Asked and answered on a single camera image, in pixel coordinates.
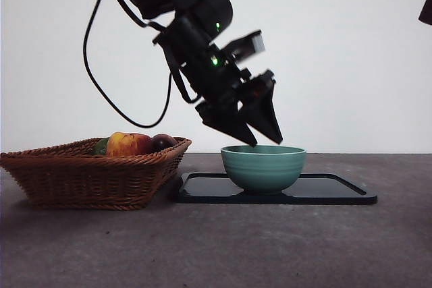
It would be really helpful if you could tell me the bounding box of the black rectangular tray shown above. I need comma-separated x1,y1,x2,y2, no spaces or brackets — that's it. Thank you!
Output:
175,172,378,206

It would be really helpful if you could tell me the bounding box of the dark red plum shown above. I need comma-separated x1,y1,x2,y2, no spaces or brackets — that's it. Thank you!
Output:
150,134,178,153

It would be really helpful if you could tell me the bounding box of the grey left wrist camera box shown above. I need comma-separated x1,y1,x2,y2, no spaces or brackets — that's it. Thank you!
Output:
221,30,265,66

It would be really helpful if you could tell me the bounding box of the green fruit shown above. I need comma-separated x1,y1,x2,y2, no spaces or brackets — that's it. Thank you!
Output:
92,138,111,156

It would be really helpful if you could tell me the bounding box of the red and yellow apple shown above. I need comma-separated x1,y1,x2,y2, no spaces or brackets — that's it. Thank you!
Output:
106,132,152,157

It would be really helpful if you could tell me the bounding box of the teal ceramic bowl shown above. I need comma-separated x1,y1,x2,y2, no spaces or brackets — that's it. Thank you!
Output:
220,144,307,196

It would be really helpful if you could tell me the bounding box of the long black left arm cable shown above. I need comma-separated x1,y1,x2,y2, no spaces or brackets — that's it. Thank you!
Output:
82,0,173,129

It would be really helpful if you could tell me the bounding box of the brown wicker basket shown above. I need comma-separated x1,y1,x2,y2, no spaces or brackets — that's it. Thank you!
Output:
0,136,192,210

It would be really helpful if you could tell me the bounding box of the short black left wrist cable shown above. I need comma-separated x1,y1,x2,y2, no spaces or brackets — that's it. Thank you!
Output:
167,60,200,105

